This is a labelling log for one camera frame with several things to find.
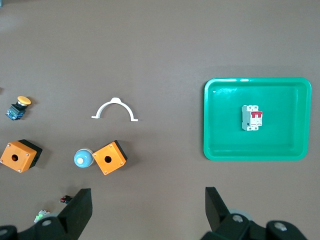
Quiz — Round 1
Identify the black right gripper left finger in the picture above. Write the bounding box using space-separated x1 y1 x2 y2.
0 188 93 240

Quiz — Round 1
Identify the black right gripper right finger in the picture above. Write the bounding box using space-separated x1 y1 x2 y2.
199 186 310 240

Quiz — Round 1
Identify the white circuit breaker red switch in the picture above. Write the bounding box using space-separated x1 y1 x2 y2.
241 104 264 132

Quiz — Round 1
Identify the green white push button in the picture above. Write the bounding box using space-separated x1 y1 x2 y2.
33 209 51 224

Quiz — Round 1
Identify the light blue dome-shaped component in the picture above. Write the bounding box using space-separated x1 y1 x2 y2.
73 148 95 168

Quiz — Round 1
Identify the green plastic tray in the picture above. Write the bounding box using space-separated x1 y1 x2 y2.
203 77 313 162

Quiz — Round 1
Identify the small white semicircular pipe clamp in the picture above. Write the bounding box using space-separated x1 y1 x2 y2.
91 97 139 123

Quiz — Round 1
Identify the yellow mushroom push button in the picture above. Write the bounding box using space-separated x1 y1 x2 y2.
5 95 32 121

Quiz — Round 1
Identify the brown table cover mat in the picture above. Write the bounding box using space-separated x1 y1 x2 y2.
0 0 320 240

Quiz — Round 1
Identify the orange button enclosure box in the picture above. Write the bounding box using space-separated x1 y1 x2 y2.
0 139 43 174
91 139 128 176

